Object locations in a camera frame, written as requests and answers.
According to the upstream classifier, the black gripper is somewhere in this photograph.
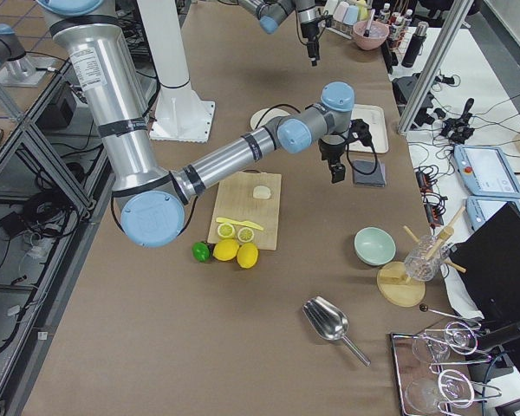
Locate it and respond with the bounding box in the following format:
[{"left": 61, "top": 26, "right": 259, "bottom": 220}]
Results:
[
  {"left": 318, "top": 119, "right": 370, "bottom": 183},
  {"left": 297, "top": 8, "right": 333, "bottom": 66}
]

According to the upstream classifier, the beige serving tray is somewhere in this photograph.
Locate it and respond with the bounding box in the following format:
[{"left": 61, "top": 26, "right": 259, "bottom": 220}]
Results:
[{"left": 351, "top": 104, "right": 389, "bottom": 154}]

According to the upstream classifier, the white steamed bun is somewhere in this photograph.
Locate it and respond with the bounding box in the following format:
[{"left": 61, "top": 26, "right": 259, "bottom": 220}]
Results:
[{"left": 252, "top": 185, "right": 271, "bottom": 199}]

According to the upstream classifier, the dark framed glass tray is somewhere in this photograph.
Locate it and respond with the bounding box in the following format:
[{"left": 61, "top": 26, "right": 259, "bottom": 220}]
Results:
[{"left": 390, "top": 329, "right": 491, "bottom": 415}]

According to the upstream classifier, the folded grey cloth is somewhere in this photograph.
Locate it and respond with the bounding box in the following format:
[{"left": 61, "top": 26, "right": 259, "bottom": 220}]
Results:
[{"left": 353, "top": 159, "right": 387, "bottom": 187}]

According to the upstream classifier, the white cup rack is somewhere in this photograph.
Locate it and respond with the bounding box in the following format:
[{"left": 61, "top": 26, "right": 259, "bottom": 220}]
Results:
[{"left": 322, "top": 0, "right": 372, "bottom": 39}]

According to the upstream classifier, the metal muddler in bowl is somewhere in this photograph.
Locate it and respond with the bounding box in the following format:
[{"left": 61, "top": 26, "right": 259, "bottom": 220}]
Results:
[{"left": 363, "top": 9, "right": 375, "bottom": 38}]

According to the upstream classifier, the pink bowl with ice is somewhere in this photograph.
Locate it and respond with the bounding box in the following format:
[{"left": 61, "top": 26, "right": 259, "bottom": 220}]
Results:
[{"left": 352, "top": 21, "right": 389, "bottom": 50}]

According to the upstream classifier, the cream round plate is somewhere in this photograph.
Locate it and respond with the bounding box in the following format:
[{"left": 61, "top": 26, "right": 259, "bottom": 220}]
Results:
[{"left": 250, "top": 108, "right": 289, "bottom": 130}]

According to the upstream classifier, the mint green bowl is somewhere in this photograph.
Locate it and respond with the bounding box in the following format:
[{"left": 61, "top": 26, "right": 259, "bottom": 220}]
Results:
[{"left": 354, "top": 227, "right": 396, "bottom": 266}]

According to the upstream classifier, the left orange black usb hub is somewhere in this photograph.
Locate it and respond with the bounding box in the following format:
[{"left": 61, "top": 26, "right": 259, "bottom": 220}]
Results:
[{"left": 415, "top": 172, "right": 432, "bottom": 193}]

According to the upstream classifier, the orange black usb hub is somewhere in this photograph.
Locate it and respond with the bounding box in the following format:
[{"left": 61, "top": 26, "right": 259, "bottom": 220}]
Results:
[
  {"left": 415, "top": 172, "right": 432, "bottom": 193},
  {"left": 424, "top": 203, "right": 443, "bottom": 229}
]

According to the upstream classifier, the right orange black usb hub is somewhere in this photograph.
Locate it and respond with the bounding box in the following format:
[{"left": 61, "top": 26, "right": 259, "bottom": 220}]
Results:
[{"left": 424, "top": 203, "right": 443, "bottom": 229}]

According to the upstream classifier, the wooden cutting board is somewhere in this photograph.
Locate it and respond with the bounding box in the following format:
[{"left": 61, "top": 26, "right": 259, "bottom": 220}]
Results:
[{"left": 207, "top": 172, "right": 282, "bottom": 250}]

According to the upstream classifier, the black thermos bottle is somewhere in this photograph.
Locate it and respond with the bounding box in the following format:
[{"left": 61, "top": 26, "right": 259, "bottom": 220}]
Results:
[{"left": 401, "top": 22, "right": 429, "bottom": 68}]

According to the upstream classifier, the yellow plastic knife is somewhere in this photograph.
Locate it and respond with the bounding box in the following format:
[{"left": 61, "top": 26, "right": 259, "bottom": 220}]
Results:
[{"left": 215, "top": 217, "right": 264, "bottom": 231}]

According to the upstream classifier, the right whole yellow lemon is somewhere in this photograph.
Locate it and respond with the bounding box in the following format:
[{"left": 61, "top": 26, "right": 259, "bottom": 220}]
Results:
[{"left": 237, "top": 243, "right": 259, "bottom": 269}]

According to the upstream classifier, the whole yellow lemon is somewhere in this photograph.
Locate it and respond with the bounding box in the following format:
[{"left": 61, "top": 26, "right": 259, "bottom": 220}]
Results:
[
  {"left": 237, "top": 243, "right": 259, "bottom": 269},
  {"left": 213, "top": 239, "right": 240, "bottom": 262}
]

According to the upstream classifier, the clear glass mug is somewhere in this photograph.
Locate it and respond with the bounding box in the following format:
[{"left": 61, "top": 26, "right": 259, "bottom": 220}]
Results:
[{"left": 404, "top": 235, "right": 451, "bottom": 282}]

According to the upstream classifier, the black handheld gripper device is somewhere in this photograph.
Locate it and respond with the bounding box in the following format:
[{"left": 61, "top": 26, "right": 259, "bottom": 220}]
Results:
[{"left": 440, "top": 98, "right": 474, "bottom": 145}]

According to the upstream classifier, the left lemon half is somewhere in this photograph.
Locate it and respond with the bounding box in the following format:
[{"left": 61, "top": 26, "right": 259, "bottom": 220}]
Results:
[{"left": 217, "top": 223, "right": 237, "bottom": 239}]

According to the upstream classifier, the left whole yellow lemon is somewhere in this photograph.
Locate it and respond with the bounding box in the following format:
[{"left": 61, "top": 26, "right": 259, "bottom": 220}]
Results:
[{"left": 213, "top": 239, "right": 240, "bottom": 262}]

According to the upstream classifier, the wooden mug tree stand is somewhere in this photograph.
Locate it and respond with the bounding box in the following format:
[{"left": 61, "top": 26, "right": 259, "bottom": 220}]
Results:
[{"left": 377, "top": 206, "right": 466, "bottom": 307}]

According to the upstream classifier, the lower blue teach pendant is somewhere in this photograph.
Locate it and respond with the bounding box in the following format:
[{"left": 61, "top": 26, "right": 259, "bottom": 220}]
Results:
[{"left": 465, "top": 196, "right": 508, "bottom": 231}]

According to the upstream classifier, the blue teach pendant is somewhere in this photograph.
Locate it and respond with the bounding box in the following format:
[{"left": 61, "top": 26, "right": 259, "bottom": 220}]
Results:
[
  {"left": 453, "top": 145, "right": 520, "bottom": 199},
  {"left": 465, "top": 196, "right": 508, "bottom": 231}
]

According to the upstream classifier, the upper blue teach pendant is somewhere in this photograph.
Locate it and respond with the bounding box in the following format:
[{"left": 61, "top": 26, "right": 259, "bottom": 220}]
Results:
[{"left": 453, "top": 145, "right": 520, "bottom": 199}]

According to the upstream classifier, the metal ice scoop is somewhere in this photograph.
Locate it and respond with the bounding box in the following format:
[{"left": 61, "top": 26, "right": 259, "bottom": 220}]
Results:
[{"left": 302, "top": 296, "right": 371, "bottom": 367}]

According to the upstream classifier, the green lime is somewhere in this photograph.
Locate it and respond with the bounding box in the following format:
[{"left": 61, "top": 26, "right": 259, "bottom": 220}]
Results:
[{"left": 192, "top": 242, "right": 212, "bottom": 263}]

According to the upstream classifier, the black computer monitor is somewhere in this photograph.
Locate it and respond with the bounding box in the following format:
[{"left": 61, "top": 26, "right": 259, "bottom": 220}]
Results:
[{"left": 451, "top": 203, "right": 520, "bottom": 323}]

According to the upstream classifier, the upper wine glass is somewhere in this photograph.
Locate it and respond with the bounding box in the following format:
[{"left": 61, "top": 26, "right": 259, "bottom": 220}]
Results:
[{"left": 412, "top": 322, "right": 478, "bottom": 364}]

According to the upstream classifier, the wine glass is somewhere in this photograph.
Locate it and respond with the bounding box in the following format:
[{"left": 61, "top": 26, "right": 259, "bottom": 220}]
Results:
[
  {"left": 412, "top": 322, "right": 478, "bottom": 364},
  {"left": 406, "top": 369, "right": 475, "bottom": 415}
]

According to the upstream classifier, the lower wine glass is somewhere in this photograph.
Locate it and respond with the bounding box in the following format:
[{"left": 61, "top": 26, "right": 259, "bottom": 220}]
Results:
[{"left": 406, "top": 369, "right": 475, "bottom": 415}]

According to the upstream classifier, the aluminium frame post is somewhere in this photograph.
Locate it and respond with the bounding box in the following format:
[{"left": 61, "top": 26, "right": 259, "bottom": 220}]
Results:
[{"left": 397, "top": 0, "right": 472, "bottom": 135}]

